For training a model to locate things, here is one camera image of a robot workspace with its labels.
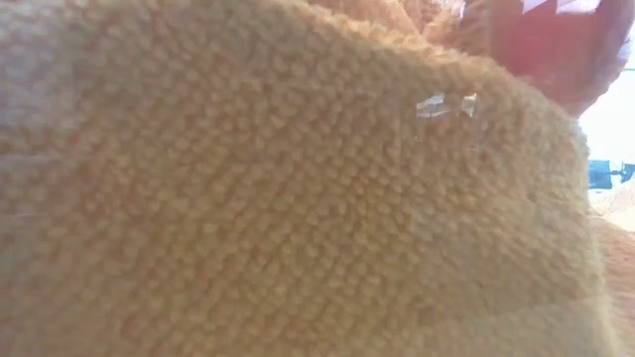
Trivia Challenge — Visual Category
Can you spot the clear plastic bin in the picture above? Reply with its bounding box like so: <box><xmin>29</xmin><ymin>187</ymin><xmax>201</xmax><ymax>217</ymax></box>
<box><xmin>0</xmin><ymin>0</ymin><xmax>635</xmax><ymax>357</ymax></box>

